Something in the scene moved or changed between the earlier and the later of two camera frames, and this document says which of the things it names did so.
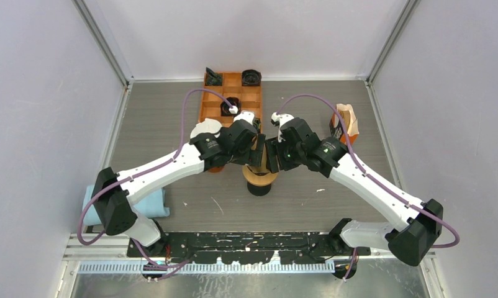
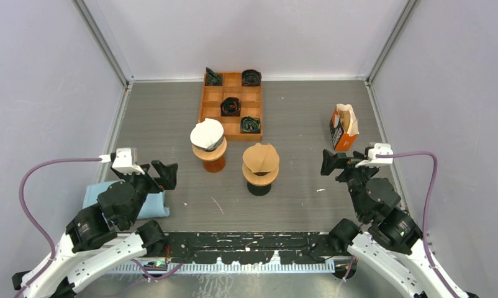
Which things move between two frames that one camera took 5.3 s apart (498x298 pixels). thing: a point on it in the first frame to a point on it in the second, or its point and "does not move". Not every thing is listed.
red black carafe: (258, 190) does not move
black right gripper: (271, 151) to (339, 159)
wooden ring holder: (258, 180) does not move
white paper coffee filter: (207, 126) does not move
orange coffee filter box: (350, 121) does not move
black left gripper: (252, 157) to (167, 180)
